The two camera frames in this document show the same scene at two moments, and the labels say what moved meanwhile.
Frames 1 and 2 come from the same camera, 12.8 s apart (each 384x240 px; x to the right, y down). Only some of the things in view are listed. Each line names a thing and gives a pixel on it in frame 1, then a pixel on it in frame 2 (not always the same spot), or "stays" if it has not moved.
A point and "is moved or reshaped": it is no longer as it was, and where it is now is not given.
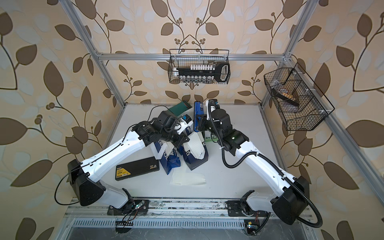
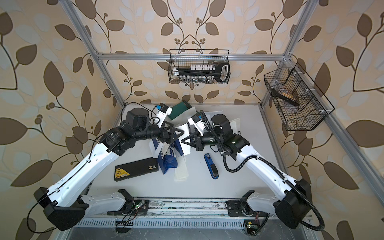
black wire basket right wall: [300, 103] stays
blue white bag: [167, 153] stays
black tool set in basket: [205, 73] stays
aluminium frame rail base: [179, 219] stays
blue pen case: [198, 110] -> [211, 167]
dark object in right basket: [284, 97] stays
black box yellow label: [137, 168] stays
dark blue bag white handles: [195, 151] is moved or reshaped
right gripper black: [203, 124] -> [198, 144]
